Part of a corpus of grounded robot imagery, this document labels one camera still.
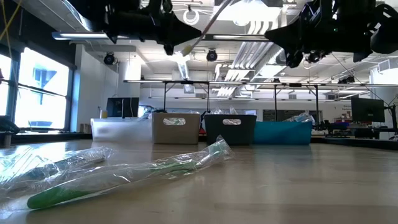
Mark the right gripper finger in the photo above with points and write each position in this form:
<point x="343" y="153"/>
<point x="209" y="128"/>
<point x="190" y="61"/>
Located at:
<point x="294" y="59"/>
<point x="287" y="35"/>

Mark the green toothbrush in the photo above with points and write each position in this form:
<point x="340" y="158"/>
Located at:
<point x="53" y="197"/>
<point x="174" y="121"/>

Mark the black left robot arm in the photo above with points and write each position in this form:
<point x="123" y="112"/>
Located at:
<point x="90" y="9"/>

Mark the black ceiling spotlights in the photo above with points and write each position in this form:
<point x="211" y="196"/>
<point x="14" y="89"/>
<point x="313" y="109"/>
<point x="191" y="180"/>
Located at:
<point x="315" y="57"/>

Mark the black round ceiling speaker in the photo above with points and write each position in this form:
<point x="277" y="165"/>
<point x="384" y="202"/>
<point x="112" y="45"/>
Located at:
<point x="211" y="55"/>
<point x="109" y="58"/>

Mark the white ceiling baffles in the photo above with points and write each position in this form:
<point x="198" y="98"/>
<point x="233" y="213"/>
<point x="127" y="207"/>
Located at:
<point x="248" y="53"/>

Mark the long ceiling light strip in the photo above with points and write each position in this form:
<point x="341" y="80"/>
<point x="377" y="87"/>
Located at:
<point x="81" y="35"/>
<point x="242" y="37"/>

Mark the white ceiling light panel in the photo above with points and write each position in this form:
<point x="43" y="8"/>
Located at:
<point x="248" y="12"/>

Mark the black computer monitor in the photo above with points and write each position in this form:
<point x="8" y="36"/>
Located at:
<point x="368" y="109"/>
<point x="121" y="107"/>

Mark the teal plastic bin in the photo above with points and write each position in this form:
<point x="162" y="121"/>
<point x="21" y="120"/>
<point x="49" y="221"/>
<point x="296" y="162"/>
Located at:
<point x="280" y="133"/>

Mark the black equipment on desk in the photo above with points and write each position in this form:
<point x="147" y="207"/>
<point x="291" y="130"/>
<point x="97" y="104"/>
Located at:
<point x="342" y="127"/>

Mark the beige plastic bin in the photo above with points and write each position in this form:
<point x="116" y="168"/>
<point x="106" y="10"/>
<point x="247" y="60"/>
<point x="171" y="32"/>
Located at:
<point x="186" y="133"/>

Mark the dark grey plastic bin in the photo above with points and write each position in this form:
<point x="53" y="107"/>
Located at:
<point x="245" y="133"/>

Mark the yellow cup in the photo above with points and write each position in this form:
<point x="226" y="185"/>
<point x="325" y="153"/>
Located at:
<point x="103" y="114"/>

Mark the white plastic bin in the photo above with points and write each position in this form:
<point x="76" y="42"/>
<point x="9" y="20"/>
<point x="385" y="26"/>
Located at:
<point x="124" y="130"/>

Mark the brown cardboard box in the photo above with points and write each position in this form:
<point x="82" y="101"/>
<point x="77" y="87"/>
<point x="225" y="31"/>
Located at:
<point x="85" y="128"/>

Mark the large window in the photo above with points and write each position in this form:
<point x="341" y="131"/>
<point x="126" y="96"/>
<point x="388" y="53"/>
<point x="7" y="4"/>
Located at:
<point x="40" y="105"/>

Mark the white air duct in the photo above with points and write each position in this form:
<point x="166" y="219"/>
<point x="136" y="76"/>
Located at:
<point x="183" y="67"/>

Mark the black workstation frame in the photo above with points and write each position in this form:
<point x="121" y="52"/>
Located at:
<point x="186" y="82"/>

